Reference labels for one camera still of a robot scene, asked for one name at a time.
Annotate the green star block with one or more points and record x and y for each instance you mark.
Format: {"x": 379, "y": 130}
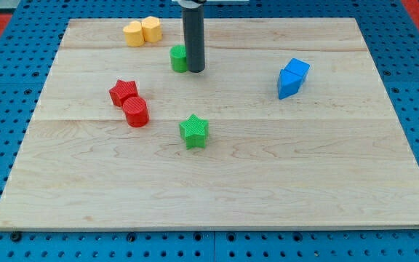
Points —
{"x": 194, "y": 131}

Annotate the yellow hexagon block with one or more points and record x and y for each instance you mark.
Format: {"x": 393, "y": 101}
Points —
{"x": 152, "y": 29}

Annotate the red star block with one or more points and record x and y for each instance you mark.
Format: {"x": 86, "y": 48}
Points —
{"x": 122, "y": 91}

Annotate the yellow heart block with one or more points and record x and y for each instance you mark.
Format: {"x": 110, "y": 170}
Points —
{"x": 133, "y": 34}

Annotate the green cylinder block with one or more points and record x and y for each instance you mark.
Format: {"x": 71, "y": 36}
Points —
{"x": 178, "y": 58}

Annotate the blue triangle block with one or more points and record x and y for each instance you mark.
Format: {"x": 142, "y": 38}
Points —
{"x": 288, "y": 84}

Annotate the red cylinder block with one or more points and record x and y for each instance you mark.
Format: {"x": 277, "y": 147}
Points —
{"x": 136, "y": 111}

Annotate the wooden board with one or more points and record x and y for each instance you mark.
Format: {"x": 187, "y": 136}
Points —
{"x": 333, "y": 156}

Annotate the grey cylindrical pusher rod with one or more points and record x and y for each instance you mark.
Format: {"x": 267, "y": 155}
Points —
{"x": 193, "y": 29}

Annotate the blue cube block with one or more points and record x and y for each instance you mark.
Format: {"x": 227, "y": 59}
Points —
{"x": 298, "y": 67}

